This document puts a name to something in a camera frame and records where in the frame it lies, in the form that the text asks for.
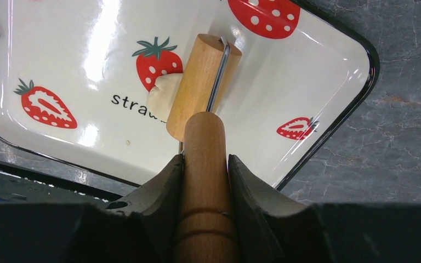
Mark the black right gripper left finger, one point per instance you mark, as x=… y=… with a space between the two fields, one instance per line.
x=135 y=228

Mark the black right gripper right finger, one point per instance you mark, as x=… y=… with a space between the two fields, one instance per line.
x=275 y=228

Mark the wooden dough roller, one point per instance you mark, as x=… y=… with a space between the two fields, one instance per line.
x=206 y=230

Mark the white strawberry enamel tray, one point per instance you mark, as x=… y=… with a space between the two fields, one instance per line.
x=75 y=77

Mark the small dough ball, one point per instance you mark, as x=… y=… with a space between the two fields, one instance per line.
x=161 y=96

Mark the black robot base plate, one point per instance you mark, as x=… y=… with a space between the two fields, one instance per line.
x=19 y=184

